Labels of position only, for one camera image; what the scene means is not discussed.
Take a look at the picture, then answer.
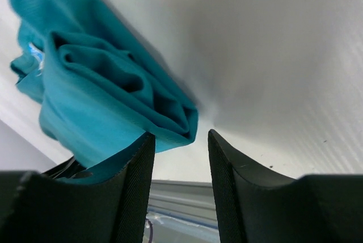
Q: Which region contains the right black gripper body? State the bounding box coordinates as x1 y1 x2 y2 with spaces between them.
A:
42 157 86 179

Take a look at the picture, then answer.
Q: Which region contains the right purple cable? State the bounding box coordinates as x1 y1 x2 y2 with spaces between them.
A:
146 219 156 243

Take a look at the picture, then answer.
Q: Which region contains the teal t-shirt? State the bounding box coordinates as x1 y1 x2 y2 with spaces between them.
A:
10 0 198 167

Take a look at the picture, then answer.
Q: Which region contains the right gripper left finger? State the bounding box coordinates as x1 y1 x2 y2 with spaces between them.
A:
1 133 155 242

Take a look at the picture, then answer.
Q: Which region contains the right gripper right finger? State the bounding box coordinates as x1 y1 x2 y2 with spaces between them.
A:
208 130 362 242

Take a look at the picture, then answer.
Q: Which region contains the aluminium mounting rail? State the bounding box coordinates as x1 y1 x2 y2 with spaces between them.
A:
149 180 217 226

